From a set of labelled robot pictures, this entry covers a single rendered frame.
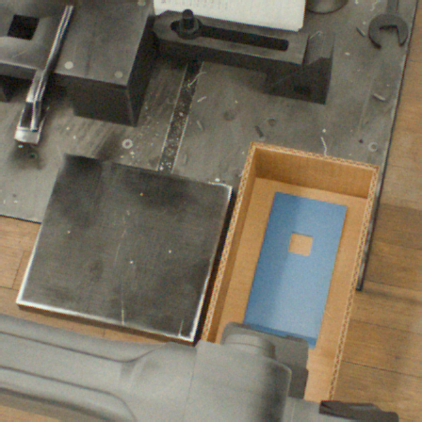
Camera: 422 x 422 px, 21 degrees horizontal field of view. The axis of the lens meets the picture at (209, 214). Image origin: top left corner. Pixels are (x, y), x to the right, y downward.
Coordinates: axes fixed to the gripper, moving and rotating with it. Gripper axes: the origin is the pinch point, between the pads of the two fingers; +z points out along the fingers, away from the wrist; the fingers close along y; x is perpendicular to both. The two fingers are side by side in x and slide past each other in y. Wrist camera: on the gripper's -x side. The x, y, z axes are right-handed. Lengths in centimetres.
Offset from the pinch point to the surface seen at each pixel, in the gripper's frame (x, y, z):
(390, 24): -4.0, 29.7, 29.1
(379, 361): -9.9, -0.3, 10.5
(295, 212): 0.8, 10.3, 16.7
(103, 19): 23.0, 24.2, 17.7
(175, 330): 8.7, -1.4, 8.3
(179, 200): 11.8, 9.1, 15.2
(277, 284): 0.8, 3.9, 12.6
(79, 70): 23.5, 19.1, 14.5
